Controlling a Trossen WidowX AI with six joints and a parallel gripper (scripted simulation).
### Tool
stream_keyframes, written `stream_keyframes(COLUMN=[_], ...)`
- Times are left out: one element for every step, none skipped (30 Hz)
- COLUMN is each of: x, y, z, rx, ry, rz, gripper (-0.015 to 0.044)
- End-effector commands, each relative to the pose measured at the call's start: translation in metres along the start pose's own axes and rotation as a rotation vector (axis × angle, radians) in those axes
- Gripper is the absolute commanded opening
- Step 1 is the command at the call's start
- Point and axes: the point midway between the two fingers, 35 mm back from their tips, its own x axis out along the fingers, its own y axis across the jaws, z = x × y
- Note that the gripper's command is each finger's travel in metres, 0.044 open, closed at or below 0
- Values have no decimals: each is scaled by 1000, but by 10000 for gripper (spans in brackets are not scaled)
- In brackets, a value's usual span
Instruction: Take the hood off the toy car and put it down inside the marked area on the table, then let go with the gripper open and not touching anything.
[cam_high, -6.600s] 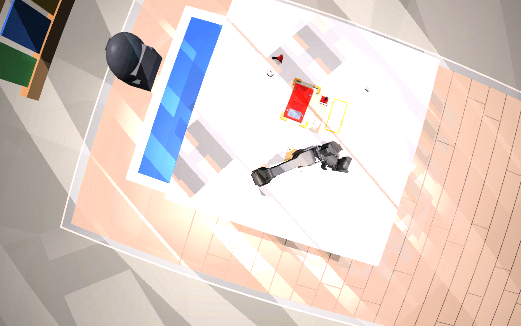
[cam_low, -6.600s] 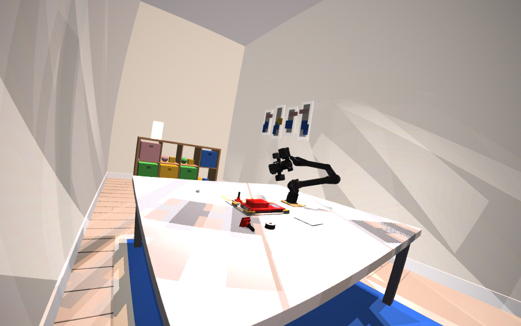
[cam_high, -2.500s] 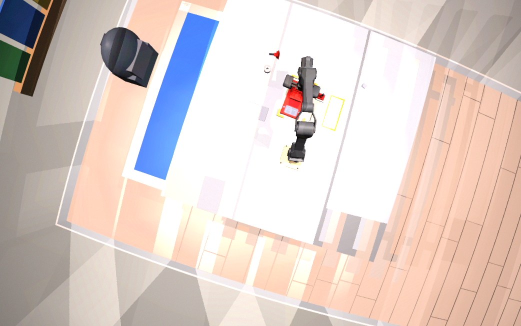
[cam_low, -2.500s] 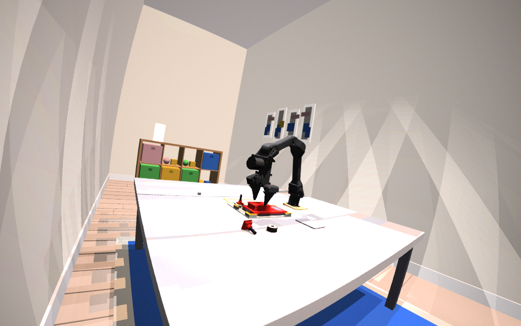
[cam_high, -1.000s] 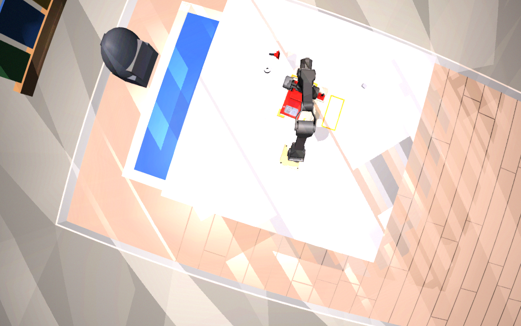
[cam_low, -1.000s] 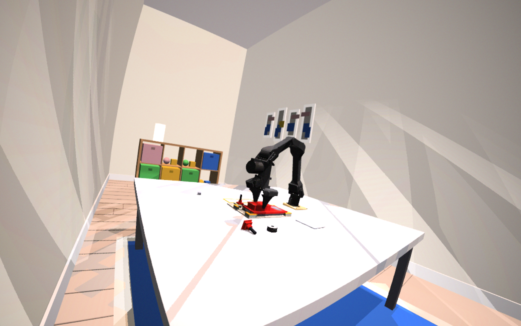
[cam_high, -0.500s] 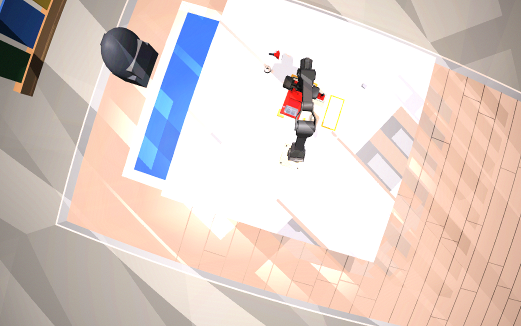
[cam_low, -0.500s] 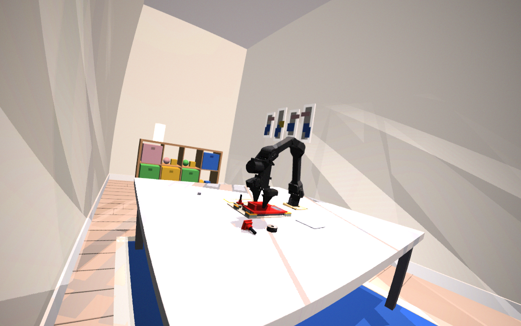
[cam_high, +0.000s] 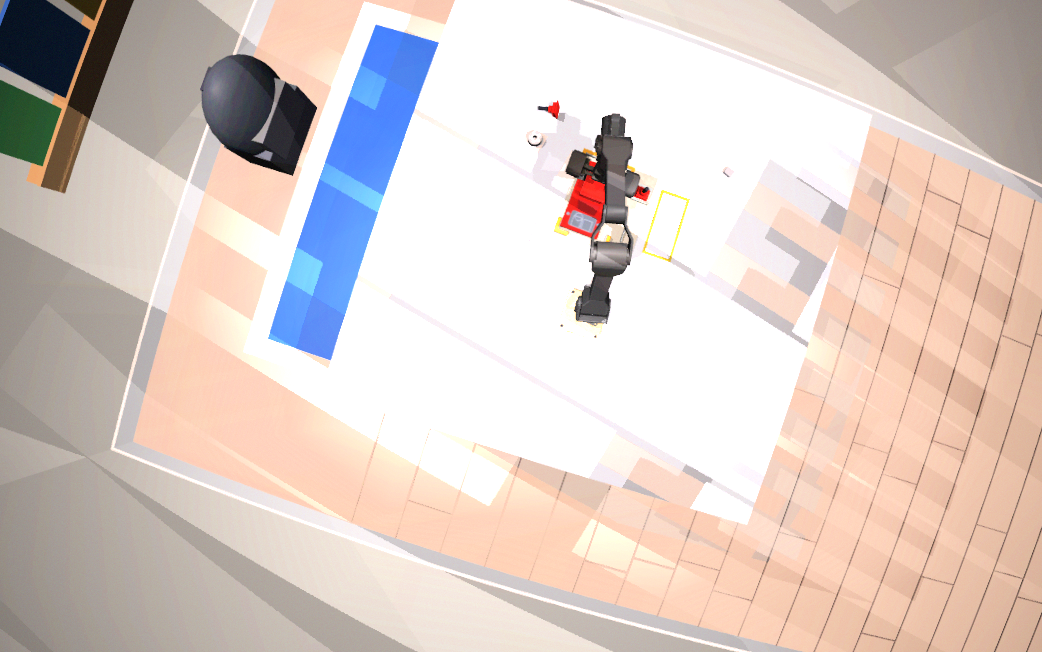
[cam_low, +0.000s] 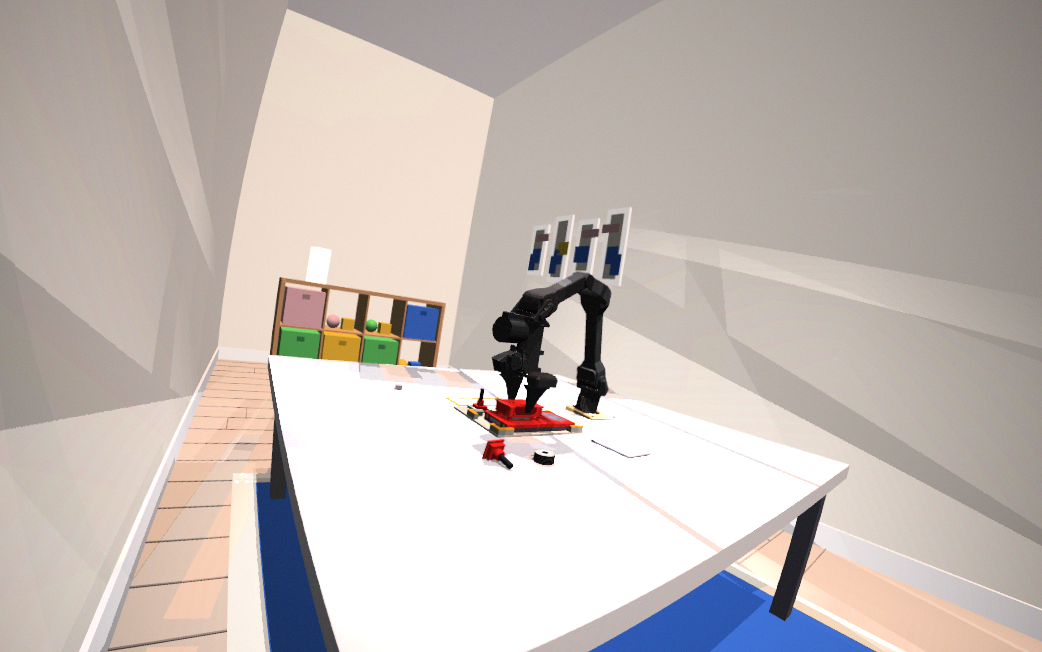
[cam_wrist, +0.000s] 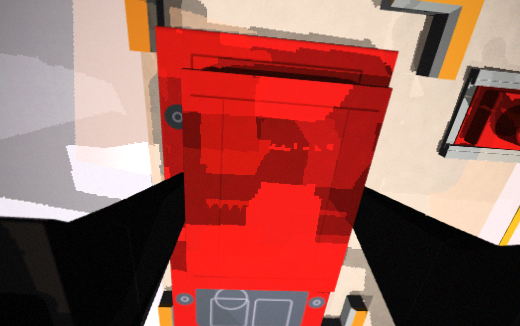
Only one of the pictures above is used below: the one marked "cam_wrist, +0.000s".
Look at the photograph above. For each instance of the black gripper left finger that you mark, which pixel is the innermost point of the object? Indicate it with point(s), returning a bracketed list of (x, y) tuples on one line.
[(102, 269)]

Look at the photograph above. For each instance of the yellow rectangular frame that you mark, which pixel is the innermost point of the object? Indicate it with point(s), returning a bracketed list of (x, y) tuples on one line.
[(510, 229)]

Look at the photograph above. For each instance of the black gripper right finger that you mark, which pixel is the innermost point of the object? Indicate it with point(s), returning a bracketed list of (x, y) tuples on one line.
[(433, 274)]

